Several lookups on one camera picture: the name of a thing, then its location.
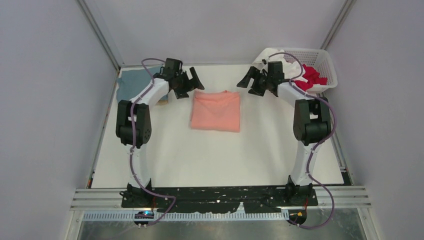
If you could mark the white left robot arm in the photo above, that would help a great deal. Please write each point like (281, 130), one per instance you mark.
(134, 127)

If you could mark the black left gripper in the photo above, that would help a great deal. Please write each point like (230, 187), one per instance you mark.
(182, 94)

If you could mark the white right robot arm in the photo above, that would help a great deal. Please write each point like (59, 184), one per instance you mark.
(311, 123)

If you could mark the aluminium frame rail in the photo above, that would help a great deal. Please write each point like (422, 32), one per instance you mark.
(87, 11)

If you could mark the slotted cable duct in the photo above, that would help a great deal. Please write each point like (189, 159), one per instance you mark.
(148, 215)

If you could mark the peach pink t-shirt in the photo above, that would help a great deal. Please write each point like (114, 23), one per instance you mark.
(218, 111)

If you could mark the red t-shirt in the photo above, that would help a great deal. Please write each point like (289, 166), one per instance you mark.
(310, 78)

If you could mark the blue folded t-shirt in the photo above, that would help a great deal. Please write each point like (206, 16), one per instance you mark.
(131, 83)

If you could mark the white crumpled t-shirt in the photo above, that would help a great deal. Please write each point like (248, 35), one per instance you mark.
(291, 68)

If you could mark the white plastic laundry basket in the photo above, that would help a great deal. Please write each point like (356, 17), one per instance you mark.
(319, 59)

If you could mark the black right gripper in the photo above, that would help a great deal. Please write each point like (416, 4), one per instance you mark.
(252, 73)

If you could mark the tan folded t-shirt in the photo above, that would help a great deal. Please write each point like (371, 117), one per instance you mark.
(162, 102)

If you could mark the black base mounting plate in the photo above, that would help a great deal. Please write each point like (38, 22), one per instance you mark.
(218, 200)

